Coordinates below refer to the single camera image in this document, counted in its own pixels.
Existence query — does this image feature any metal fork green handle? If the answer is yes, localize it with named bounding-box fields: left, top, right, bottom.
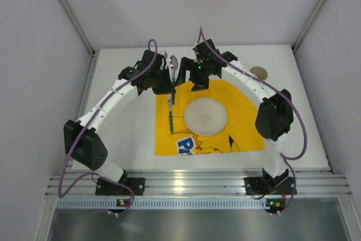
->
left=167, top=94, right=174, bottom=134

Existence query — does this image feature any metal spoon green handle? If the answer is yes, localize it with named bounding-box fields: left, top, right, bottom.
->
left=169, top=55, right=178, bottom=106

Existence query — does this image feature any cream upturned bowl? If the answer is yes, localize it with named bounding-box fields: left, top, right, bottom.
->
left=184, top=98, right=228, bottom=137

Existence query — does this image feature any cream paper cup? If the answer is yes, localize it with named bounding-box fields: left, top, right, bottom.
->
left=250, top=66, right=268, bottom=81

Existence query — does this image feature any yellow printed cloth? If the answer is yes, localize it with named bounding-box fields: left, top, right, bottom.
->
left=155, top=80, right=265, bottom=156

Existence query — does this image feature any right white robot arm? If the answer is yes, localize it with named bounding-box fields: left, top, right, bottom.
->
left=175, top=39, right=296, bottom=194

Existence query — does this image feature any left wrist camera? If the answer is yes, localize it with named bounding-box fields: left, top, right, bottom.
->
left=160, top=50, right=168, bottom=69

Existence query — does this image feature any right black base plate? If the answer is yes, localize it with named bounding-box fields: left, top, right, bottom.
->
left=244, top=177, right=296, bottom=198

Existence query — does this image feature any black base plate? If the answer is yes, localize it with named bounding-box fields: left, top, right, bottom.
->
left=244, top=177, right=296, bottom=198
left=95, top=177, right=146, bottom=196

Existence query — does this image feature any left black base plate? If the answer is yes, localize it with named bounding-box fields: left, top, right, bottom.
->
left=95, top=177, right=146, bottom=196

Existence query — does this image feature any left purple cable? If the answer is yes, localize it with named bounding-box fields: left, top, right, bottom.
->
left=58, top=38, right=159, bottom=216

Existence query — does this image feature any aluminium mounting rail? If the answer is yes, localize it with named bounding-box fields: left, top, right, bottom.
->
left=46, top=169, right=352, bottom=196

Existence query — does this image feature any left aluminium corner post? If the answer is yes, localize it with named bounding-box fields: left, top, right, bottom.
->
left=58, top=0, right=95, bottom=55

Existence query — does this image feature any aluminium corner post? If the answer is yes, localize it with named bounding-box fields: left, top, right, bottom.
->
left=58, top=0, right=95, bottom=55
left=292, top=0, right=328, bottom=54

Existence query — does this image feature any slotted cable duct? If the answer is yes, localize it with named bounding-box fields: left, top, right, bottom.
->
left=56, top=197, right=284, bottom=210

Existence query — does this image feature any right aluminium corner post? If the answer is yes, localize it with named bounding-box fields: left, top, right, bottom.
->
left=292, top=0, right=328, bottom=54

